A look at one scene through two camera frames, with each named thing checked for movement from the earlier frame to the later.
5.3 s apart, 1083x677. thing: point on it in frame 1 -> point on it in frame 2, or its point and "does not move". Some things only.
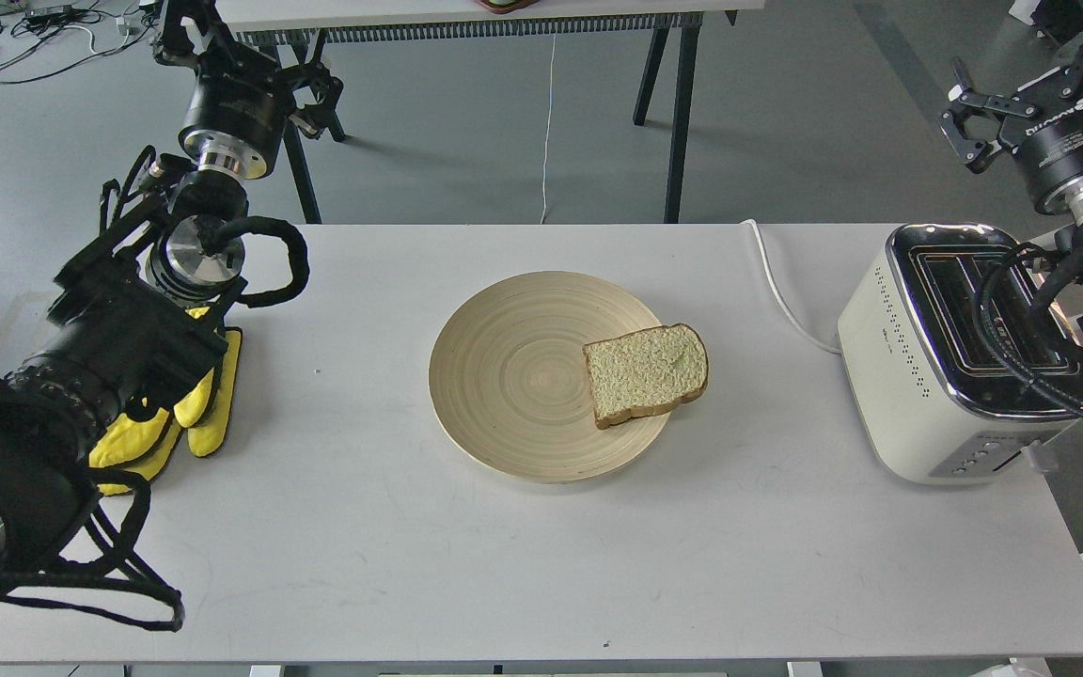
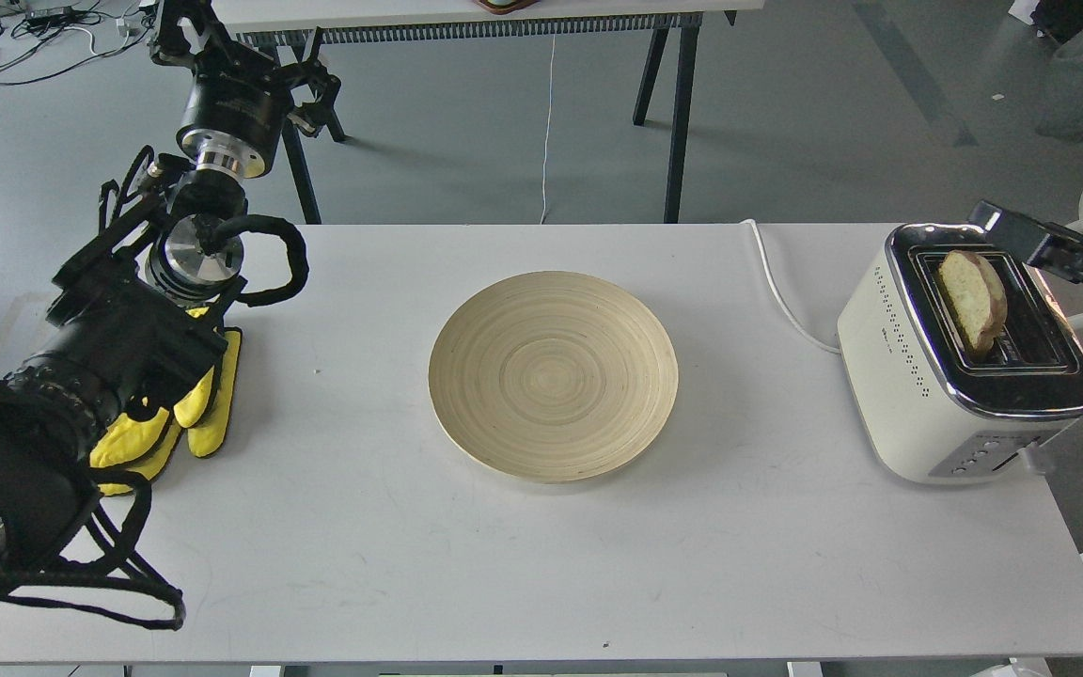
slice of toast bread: x=645 y=370 -> x=976 y=295
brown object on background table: x=503 y=7 does not move
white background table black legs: x=300 y=35 does not move
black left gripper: x=241 y=100 does not move
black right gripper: x=1079 y=145 -> x=1051 y=247
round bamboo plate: x=510 y=385 does not move
